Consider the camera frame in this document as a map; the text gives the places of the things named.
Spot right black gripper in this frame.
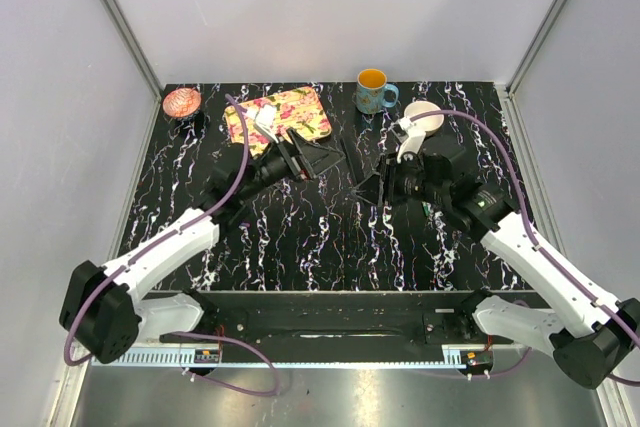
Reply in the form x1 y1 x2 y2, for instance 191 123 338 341
353 149 449 208

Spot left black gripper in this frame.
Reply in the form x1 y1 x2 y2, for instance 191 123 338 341
238 128 345 202

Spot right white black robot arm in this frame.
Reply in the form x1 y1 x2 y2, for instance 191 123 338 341
355 146 639 389

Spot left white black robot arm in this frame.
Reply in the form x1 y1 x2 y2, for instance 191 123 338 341
59 129 344 364

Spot floral yellow pink tray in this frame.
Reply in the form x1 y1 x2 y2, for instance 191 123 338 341
240 86 332 157

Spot cream white bowl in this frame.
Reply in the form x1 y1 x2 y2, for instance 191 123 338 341
403 100 445 138

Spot blue mug orange inside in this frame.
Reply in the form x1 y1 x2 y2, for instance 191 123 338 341
355 68 399 115

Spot red patterned bowl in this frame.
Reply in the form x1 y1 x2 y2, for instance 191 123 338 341
162 87 202 120

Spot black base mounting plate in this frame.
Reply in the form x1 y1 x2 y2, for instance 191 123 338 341
169 291 496 344

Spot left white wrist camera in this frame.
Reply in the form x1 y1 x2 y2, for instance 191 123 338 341
253 104 279 143

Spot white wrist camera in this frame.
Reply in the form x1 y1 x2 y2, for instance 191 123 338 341
253 104 279 143
392 113 428 164

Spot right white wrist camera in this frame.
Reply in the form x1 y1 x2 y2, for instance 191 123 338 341
392 113 428 164

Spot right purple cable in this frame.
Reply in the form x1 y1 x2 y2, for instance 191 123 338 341
399 109 640 387

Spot purple cable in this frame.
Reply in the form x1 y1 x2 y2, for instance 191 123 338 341
399 109 640 387
62 94 284 397

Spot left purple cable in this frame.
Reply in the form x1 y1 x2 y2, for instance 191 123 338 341
62 94 284 397

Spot white slotted cable duct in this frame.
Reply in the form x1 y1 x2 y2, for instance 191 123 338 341
107 344 221 368

